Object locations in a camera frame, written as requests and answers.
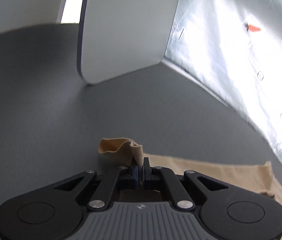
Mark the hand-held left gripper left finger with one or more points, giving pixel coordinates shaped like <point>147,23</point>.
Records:
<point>136,174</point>

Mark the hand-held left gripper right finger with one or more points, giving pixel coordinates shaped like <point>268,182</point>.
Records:
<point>146,175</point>

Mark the beige garment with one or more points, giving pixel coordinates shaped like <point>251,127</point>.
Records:
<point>221,177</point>

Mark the white board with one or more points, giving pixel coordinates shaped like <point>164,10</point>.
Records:
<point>126,30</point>

